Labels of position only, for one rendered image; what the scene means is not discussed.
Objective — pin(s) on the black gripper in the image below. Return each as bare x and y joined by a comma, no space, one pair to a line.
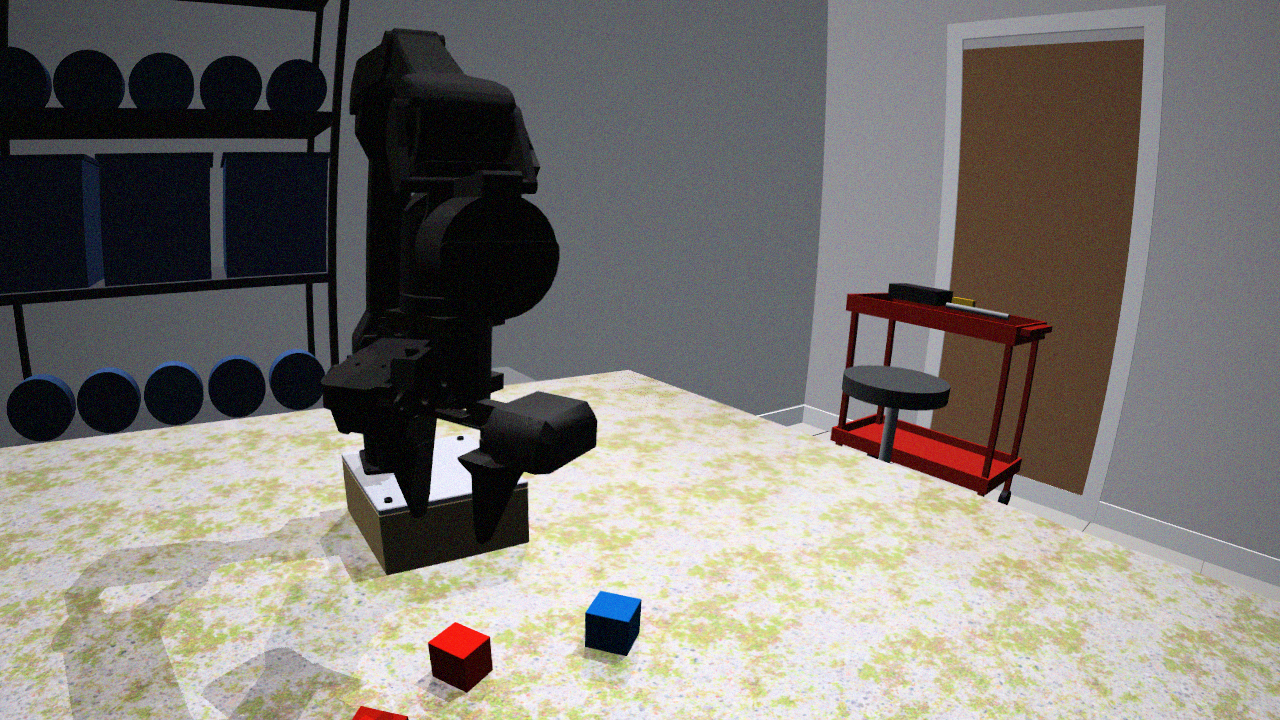
537,433

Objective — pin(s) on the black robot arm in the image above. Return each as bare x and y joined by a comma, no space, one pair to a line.
459,143

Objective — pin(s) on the red cube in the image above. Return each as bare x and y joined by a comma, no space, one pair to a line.
460,656
365,713

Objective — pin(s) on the blue cube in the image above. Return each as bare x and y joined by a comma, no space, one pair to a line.
612,623

